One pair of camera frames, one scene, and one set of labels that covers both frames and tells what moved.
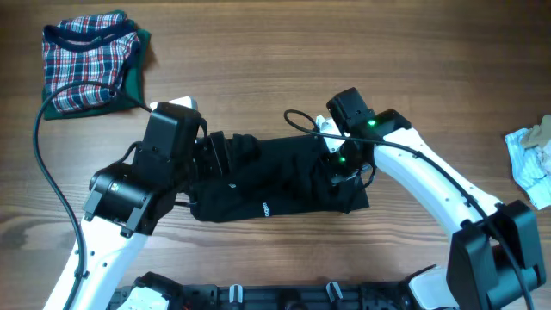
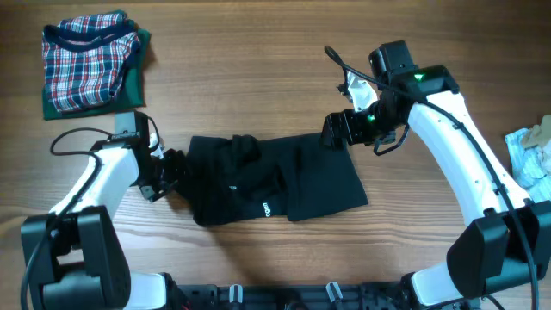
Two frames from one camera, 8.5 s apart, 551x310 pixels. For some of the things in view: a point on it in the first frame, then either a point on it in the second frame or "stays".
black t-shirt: [266, 179] stays
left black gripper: [213, 148] to [179, 170]
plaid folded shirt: [97, 47] stays
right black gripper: [335, 174] to [348, 117]
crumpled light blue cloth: [531, 167] stays
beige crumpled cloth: [538, 134] stays
